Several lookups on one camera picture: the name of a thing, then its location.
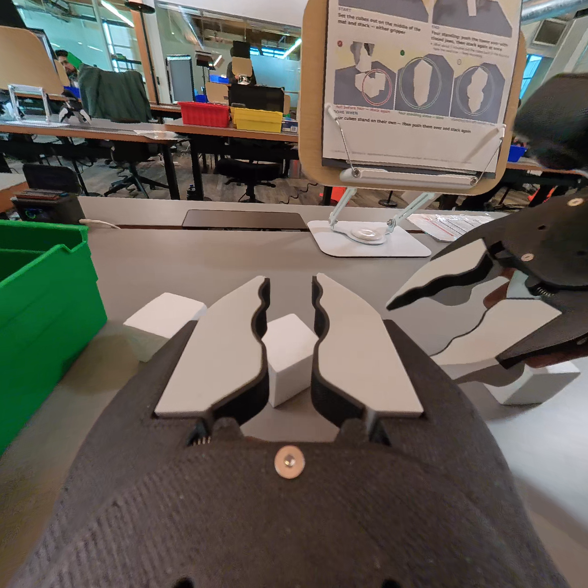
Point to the printed instruction sheet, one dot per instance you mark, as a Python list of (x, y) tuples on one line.
[(413, 138)]

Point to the white foam cube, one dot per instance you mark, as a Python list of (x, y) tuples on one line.
[(289, 358), (537, 388), (156, 317)]

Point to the black monitor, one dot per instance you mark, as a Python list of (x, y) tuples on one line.
[(257, 99)]

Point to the laminated paper sheet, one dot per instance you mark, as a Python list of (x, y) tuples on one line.
[(441, 227)]

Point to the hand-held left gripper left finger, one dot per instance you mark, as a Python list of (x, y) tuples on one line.
[(216, 363)]

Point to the dark green jacket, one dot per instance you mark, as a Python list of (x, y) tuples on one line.
[(115, 94)]

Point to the person's right hand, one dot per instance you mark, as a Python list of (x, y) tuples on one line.
[(498, 290)]

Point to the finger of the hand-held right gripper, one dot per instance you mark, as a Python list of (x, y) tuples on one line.
[(454, 266), (505, 328)]

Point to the orange cone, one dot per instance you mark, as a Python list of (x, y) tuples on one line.
[(337, 193)]

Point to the wooden document stand white base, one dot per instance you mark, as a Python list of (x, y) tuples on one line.
[(330, 243)]

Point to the black office chair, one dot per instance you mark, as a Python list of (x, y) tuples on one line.
[(248, 170)]

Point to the grey upright panel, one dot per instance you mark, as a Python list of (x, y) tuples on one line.
[(180, 78)]

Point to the grey desk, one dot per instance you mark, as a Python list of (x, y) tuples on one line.
[(229, 257)]

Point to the red plastic bin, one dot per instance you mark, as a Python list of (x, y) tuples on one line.
[(204, 115)]

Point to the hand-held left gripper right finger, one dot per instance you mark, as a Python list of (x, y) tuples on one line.
[(367, 363)]

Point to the black device box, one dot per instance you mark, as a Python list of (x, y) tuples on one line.
[(46, 209)]

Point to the yellow plastic bin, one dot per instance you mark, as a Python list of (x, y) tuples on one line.
[(257, 120)]

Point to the clear acrylic sign holder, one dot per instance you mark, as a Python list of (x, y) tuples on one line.
[(27, 103)]

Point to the green plastic bin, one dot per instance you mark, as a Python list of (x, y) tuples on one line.
[(46, 321)]

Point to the wooden top background desk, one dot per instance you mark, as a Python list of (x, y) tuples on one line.
[(115, 127)]

